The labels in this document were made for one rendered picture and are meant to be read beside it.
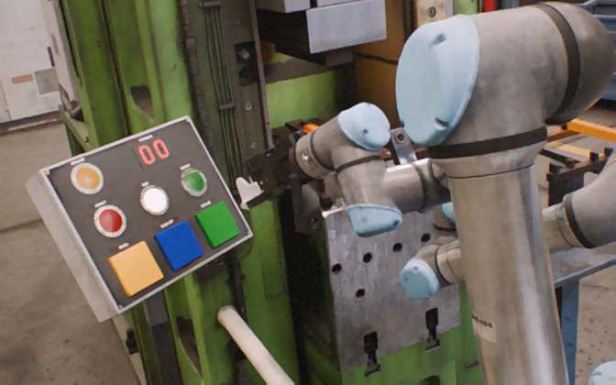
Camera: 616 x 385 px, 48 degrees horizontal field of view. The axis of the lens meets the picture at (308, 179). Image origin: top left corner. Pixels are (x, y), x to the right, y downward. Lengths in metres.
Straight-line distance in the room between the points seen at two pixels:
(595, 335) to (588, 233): 1.68
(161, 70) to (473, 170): 1.02
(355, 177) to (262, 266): 0.82
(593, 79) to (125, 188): 0.85
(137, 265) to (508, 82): 0.79
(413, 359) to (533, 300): 1.24
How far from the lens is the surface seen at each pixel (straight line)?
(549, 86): 0.69
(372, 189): 1.01
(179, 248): 1.30
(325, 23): 1.55
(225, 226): 1.37
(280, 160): 1.16
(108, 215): 1.26
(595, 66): 0.72
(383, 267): 1.72
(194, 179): 1.37
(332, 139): 1.04
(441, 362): 1.99
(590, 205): 1.15
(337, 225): 1.61
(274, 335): 1.90
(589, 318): 2.91
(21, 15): 6.68
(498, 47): 0.66
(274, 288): 1.84
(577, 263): 1.79
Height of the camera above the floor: 1.55
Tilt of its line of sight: 21 degrees down
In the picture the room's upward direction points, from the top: 6 degrees counter-clockwise
